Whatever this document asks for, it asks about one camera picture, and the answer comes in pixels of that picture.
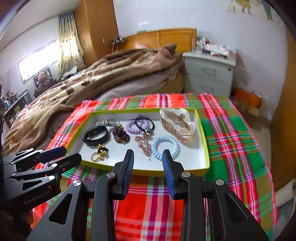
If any black hair tie gold bead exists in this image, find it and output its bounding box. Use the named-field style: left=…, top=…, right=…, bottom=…
left=134, top=115, right=155, bottom=136

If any dark beaded hair scrunchie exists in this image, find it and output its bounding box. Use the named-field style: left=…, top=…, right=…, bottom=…
left=112, top=124, right=130, bottom=144

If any patterned window curtain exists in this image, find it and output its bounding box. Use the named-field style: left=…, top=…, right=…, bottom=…
left=58, top=11, right=84, bottom=79

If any small shelf with bottles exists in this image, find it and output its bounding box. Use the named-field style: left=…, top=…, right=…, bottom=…
left=1, top=90, right=32, bottom=128

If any white tray yellow rim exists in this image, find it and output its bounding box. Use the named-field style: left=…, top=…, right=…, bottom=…
left=67, top=108, right=210, bottom=177

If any gold black charm hair tie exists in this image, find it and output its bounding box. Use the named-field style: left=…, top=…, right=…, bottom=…
left=90, top=143, right=110, bottom=162

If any wooden door right side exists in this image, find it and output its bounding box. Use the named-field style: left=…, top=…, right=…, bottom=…
left=270, top=31, right=295, bottom=191

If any grey two-drawer nightstand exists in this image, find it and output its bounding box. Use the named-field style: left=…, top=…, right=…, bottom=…
left=183, top=52, right=236, bottom=97

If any clutter on nightstand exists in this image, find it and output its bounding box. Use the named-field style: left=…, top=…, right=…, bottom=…
left=196, top=37, right=238, bottom=60

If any brown paw print blanket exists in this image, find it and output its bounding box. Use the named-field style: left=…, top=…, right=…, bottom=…
left=2, top=44, right=182, bottom=156

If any light blue spiral hair tie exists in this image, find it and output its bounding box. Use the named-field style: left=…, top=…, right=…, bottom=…
left=150, top=136, right=181, bottom=162

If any tall wooden wardrobe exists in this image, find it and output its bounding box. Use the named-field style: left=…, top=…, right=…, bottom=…
left=74, top=0, right=118, bottom=67

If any cartoon couple wall sticker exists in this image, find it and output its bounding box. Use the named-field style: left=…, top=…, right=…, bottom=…
left=224, top=0, right=281, bottom=23

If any person's left hand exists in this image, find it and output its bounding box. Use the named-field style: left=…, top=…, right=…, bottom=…
left=11, top=210, right=34, bottom=232

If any wooden headboard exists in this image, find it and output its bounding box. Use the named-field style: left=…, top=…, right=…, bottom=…
left=115, top=28, right=197, bottom=53

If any plaid red green tablecloth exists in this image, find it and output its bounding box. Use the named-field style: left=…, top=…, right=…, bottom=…
left=41, top=94, right=278, bottom=240

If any orange cardboard box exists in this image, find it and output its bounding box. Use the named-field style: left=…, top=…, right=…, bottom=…
left=234, top=89, right=262, bottom=117

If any pink rhinestone hair clip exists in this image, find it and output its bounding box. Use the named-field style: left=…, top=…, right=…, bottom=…
left=134, top=136, right=151, bottom=161

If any clear beige hair claw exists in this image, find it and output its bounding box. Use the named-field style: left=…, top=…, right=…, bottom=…
left=159, top=108, right=196, bottom=143

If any teddy bear picture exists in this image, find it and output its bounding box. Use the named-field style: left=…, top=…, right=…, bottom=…
left=33, top=68, right=57, bottom=97

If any black wristband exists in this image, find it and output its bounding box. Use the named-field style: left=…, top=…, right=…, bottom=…
left=82, top=126, right=110, bottom=147

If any purple spiral hair tie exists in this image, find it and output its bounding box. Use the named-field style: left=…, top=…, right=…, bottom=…
left=125, top=117, right=151, bottom=135

